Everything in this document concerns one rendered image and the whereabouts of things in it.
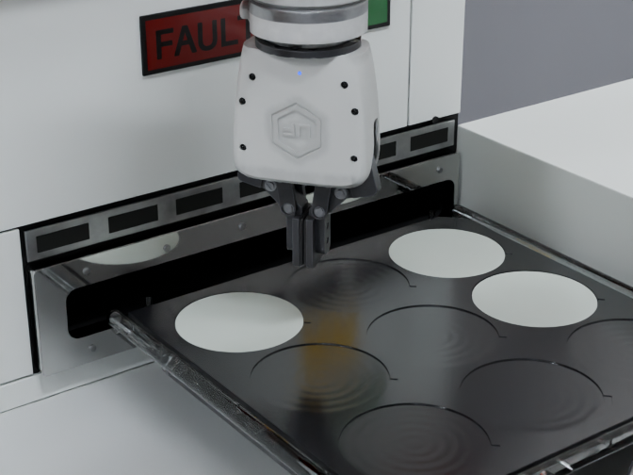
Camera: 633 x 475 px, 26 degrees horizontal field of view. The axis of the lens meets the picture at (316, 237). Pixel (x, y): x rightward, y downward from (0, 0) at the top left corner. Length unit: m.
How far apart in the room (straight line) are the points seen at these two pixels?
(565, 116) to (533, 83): 2.19
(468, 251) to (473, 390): 0.24
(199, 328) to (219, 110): 0.19
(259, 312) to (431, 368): 0.16
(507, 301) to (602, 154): 0.20
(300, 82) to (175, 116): 0.19
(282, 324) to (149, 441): 0.14
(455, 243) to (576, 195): 0.11
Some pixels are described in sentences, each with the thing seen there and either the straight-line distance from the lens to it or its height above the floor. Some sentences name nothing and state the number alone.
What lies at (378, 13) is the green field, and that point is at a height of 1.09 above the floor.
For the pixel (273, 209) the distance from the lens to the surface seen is 1.19.
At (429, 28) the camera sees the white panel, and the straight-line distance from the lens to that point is 1.26.
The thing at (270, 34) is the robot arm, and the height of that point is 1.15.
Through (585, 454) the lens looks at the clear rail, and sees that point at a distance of 0.93.
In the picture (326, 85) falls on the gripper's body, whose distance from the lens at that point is 0.95.
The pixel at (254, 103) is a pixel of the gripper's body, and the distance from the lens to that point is 0.98.
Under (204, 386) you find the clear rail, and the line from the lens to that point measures 0.99.
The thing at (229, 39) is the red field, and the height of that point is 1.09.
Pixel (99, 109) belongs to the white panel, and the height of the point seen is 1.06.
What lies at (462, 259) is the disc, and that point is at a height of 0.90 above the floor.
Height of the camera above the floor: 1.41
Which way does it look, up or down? 24 degrees down
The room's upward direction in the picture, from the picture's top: straight up
